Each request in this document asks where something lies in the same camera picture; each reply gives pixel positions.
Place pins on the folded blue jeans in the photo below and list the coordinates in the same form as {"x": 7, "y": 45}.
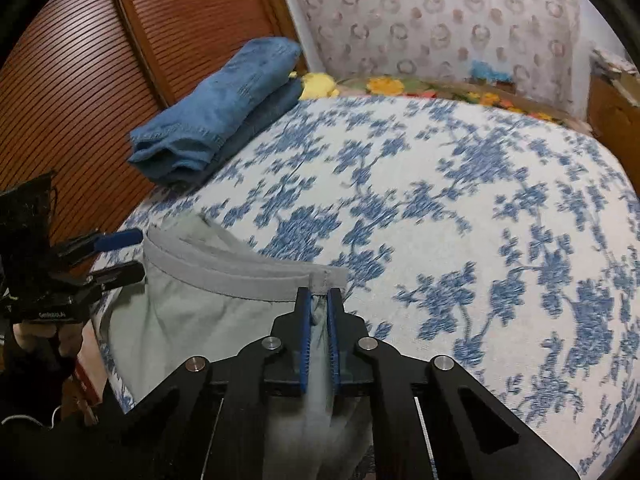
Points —
{"x": 220, "y": 100}

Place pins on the grey-green pants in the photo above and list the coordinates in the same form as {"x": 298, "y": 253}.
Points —
{"x": 200, "y": 305}

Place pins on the blue floral bedsheet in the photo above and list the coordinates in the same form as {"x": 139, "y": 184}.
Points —
{"x": 450, "y": 210}

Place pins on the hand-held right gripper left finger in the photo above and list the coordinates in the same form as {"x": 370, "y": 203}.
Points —
{"x": 302, "y": 345}

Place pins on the person's left hand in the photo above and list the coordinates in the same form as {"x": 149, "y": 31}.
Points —
{"x": 45, "y": 337}

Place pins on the wooden cabinet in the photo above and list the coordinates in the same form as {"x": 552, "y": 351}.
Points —
{"x": 615, "y": 110}

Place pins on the cardboard box with blue cloth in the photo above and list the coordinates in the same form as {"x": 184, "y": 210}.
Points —
{"x": 492, "y": 72}

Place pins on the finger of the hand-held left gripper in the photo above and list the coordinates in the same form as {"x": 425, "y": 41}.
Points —
{"x": 117, "y": 240}
{"x": 120, "y": 275}

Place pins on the circle patterned curtain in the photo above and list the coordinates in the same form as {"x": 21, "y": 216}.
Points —
{"x": 425, "y": 20}

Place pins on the stack of patterned papers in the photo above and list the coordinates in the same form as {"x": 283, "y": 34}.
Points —
{"x": 617, "y": 62}

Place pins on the yellow flower blanket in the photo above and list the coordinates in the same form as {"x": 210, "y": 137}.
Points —
{"x": 390, "y": 85}

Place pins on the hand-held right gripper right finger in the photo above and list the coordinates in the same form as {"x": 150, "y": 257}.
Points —
{"x": 334, "y": 345}

